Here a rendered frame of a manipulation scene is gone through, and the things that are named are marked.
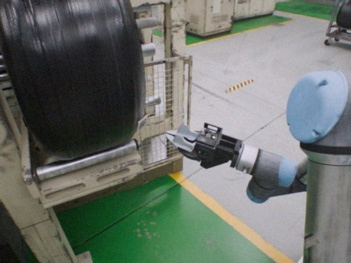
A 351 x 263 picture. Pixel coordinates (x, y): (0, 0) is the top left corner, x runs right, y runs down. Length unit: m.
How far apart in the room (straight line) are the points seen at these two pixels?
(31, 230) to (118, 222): 0.78
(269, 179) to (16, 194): 0.82
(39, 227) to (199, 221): 1.03
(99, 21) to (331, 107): 0.47
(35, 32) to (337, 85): 0.55
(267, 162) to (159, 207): 1.27
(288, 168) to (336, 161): 0.25
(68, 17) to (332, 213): 0.62
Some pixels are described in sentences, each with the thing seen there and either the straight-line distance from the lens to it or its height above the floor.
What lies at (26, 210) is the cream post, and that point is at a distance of 1.09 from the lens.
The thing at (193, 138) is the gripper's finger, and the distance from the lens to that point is 0.75.
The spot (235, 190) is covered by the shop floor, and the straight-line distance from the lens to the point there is 2.02.
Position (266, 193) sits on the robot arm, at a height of 0.91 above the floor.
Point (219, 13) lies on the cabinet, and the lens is 5.61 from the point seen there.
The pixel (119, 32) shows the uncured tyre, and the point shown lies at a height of 1.32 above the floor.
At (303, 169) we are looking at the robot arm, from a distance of 0.78.
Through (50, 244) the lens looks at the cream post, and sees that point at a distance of 1.27.
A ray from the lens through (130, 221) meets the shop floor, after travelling 1.82.
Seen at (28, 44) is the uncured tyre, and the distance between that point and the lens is 0.59.
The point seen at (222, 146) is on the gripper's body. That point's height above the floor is 1.04.
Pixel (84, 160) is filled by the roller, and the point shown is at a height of 0.91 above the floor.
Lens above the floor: 1.47
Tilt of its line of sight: 36 degrees down
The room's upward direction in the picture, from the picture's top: straight up
